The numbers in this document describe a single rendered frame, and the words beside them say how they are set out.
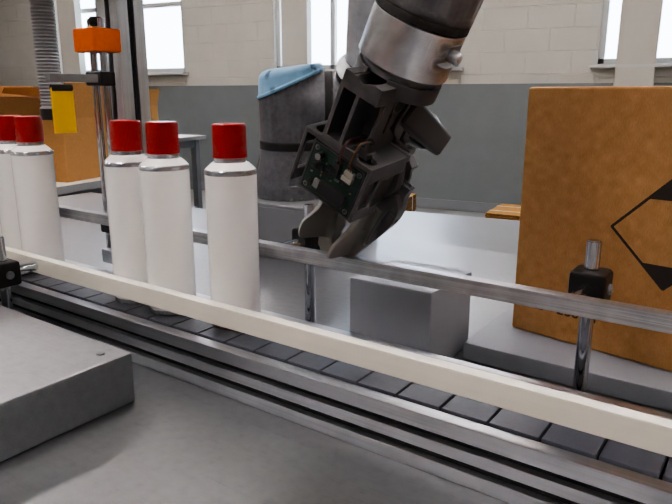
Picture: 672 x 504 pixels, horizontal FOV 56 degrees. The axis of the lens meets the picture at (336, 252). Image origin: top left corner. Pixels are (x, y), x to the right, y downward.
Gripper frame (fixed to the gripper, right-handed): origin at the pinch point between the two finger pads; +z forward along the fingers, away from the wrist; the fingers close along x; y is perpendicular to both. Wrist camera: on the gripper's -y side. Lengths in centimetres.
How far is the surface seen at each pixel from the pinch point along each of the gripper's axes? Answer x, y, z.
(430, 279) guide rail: 10.3, 2.0, -5.4
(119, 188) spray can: -23.3, 7.6, 5.4
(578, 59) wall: -108, -534, 80
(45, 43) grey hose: -58, -6, 6
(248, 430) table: 6.2, 15.6, 9.4
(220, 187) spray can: -10.8, 6.6, -2.6
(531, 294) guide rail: 18.0, 1.9, -9.9
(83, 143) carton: -163, -94, 105
